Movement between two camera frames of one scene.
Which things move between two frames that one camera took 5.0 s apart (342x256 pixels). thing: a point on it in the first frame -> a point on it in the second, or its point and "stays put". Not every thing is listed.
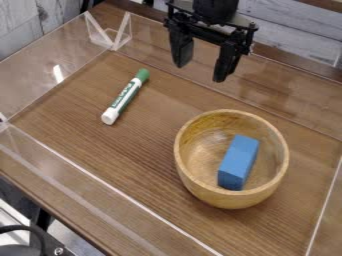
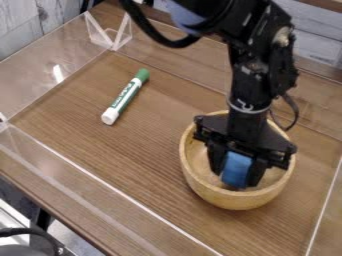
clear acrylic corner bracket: (106, 37) stays put
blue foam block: (236, 166) stays put
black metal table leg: (43, 219) stays put
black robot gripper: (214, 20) -> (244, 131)
